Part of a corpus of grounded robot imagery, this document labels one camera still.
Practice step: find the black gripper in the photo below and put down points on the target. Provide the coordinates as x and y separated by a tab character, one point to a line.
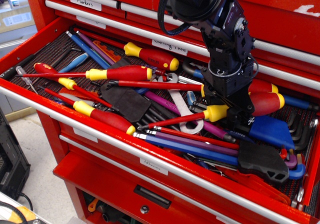
230	90

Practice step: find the red yellow Wiha screwdriver front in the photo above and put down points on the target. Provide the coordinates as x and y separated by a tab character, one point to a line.
264	103

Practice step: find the red yellow wiha screwdriver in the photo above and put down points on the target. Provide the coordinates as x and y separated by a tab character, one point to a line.
257	86
264	103

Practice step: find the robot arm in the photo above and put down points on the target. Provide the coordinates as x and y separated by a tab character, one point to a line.
226	36

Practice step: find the silver flat wrench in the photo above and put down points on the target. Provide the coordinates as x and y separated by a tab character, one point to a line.
182	107

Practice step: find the long red hex key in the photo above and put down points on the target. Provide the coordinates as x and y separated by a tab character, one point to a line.
197	138

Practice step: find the red yellow Wiha screwdriver rear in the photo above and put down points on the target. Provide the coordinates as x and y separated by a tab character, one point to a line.
257	86

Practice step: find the long purple hex key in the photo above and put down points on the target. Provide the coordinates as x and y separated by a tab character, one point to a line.
198	148

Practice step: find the long blue hex key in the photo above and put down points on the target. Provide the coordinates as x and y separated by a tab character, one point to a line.
296	173

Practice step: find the open red drawer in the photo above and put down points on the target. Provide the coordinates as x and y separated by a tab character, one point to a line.
159	147

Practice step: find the blue hex key holder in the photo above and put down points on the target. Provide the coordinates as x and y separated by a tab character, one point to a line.
272	131

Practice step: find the black hex key holder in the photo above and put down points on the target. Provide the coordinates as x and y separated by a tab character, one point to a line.
263	161

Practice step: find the magenta hex key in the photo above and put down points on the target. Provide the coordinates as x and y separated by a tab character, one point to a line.
223	135

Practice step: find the black folded pouch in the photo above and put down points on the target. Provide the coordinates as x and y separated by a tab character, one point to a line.
130	104

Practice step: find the red yellow screwdriver middle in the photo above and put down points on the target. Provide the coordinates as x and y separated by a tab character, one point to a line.
128	73

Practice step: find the red tool chest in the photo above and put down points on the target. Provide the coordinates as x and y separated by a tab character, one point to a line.
159	186

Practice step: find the red yellow screwdriver top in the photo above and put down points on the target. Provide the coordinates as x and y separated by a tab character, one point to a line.
153	57

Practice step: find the red yellow screwdriver front left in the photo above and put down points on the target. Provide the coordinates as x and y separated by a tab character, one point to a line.
108	118

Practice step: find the orange hex key holder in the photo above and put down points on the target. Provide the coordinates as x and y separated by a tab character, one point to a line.
109	52

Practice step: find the blue hex key rear left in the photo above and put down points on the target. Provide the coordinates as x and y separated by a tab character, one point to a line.
102	63

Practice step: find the black box on floor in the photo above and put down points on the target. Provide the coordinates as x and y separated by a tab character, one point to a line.
14	167

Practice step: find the blue handled long tool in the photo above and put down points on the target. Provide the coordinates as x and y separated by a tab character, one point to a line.
195	71

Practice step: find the clear handle small screwdriver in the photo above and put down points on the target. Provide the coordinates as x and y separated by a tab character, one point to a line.
21	72

